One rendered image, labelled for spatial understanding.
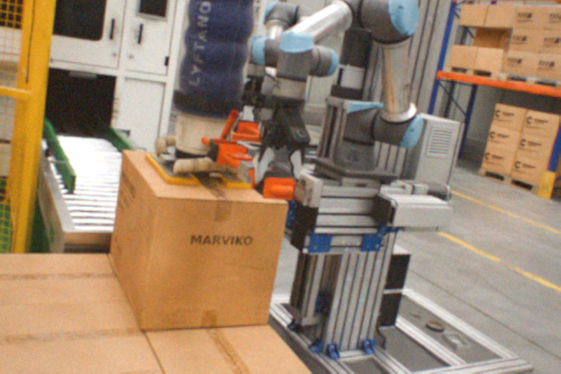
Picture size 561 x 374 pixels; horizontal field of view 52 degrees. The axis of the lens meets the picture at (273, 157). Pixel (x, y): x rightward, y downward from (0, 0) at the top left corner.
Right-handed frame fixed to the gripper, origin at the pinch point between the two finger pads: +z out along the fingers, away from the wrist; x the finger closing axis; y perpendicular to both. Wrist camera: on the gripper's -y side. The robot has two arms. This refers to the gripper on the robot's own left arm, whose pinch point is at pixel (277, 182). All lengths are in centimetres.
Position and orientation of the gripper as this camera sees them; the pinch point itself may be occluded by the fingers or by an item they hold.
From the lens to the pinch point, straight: 138.0
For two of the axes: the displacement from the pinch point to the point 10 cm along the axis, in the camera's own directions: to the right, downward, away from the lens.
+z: -1.7, 9.7, 1.7
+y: -3.9, -2.2, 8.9
